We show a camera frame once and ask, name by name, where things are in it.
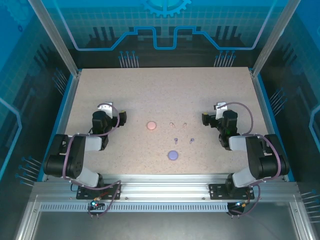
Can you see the pink round charging case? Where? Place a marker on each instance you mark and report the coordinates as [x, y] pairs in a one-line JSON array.
[[151, 125]]

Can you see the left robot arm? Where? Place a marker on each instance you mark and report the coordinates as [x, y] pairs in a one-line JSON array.
[[75, 160]]

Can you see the purple round charging case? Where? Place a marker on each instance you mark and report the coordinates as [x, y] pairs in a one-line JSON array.
[[173, 155]]

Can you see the small electronics connector board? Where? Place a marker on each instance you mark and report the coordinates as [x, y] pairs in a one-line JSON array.
[[241, 204], [96, 203]]

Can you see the grey metal shelf panel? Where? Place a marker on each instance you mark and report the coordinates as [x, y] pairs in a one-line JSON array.
[[160, 227]]

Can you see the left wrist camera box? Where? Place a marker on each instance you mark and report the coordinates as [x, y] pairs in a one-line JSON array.
[[105, 106]]

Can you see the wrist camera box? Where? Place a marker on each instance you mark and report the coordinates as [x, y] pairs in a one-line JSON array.
[[221, 105], [105, 106]]

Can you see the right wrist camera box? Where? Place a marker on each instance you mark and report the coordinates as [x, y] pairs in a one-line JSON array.
[[221, 105]]

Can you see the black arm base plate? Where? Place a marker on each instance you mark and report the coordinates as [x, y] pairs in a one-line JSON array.
[[85, 193], [217, 192]]

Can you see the aluminium mounting rail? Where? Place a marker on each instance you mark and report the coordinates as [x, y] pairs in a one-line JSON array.
[[162, 186]]

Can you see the aluminium frame post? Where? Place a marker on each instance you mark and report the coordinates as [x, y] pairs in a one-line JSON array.
[[55, 37], [275, 37]]

